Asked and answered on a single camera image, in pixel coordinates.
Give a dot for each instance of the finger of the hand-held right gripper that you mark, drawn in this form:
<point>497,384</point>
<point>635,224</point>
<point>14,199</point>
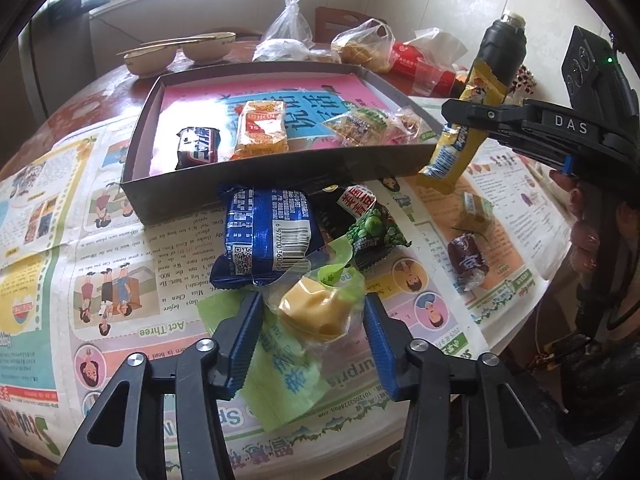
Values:
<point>492,115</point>

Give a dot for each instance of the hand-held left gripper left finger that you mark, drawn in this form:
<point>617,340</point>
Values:
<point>245,345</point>

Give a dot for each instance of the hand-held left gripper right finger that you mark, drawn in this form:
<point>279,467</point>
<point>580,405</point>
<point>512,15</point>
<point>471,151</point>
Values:
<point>380,350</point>

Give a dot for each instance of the yellow stick snack packet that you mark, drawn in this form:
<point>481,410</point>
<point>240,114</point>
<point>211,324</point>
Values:
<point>450,155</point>

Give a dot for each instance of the green cheese snack packet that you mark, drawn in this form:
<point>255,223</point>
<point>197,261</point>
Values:
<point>310,310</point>

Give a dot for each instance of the blue snack packet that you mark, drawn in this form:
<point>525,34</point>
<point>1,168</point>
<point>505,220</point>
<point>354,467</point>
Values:
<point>265,230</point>

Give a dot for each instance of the green pea packet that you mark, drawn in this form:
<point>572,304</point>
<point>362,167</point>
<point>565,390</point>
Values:
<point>370,230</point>

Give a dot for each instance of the dark date candy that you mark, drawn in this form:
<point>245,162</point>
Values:
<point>467,260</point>

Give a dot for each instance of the green print pastry packet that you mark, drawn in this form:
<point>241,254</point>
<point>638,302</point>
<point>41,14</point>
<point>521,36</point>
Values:
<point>362,125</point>

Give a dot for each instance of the dark cardboard box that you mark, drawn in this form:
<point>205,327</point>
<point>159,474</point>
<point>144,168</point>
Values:
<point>200,195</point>

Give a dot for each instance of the brown chocolate bar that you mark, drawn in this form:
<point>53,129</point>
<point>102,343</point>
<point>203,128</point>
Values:
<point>197,147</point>

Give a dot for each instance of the orange cracker packet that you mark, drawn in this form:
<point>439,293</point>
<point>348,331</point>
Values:
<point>260,130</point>

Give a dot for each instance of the plastic bag of fried snacks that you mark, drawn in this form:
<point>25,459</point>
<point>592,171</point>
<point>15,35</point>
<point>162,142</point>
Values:
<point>365,47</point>

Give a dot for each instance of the person's right hand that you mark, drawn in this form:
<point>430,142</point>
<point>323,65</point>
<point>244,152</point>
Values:
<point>582,240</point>

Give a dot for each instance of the black thermos bottle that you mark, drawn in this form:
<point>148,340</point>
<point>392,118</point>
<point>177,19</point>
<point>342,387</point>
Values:
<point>500,50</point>

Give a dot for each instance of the clear plastic cup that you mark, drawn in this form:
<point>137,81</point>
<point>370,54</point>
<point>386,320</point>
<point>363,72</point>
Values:
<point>427,77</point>

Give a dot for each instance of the small wrapped brown candy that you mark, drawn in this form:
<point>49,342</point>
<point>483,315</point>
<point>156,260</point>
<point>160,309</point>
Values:
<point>472,212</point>

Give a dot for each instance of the red tissue pack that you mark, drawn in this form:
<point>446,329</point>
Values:
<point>405,62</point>

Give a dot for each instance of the colourful newspaper sheet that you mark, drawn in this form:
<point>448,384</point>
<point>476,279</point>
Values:
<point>50,185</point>
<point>520,220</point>
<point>125,260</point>

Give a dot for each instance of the wooden chair back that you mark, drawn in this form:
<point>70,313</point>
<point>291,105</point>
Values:
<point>330,20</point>

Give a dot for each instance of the flat white plastic bag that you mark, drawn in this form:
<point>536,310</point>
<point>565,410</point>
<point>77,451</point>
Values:
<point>280,52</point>

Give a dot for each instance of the knotted clear plastic bag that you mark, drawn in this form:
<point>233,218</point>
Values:
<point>290,25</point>

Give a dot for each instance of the beige ceramic bowl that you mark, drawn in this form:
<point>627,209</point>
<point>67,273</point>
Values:
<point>207,50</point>
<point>150,62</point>

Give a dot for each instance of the wooden chopstick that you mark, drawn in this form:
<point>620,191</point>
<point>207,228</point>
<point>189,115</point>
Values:
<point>160,45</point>
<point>187,39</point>

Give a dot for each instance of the grey refrigerator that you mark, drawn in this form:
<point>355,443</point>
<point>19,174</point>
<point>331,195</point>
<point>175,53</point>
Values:
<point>60,60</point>

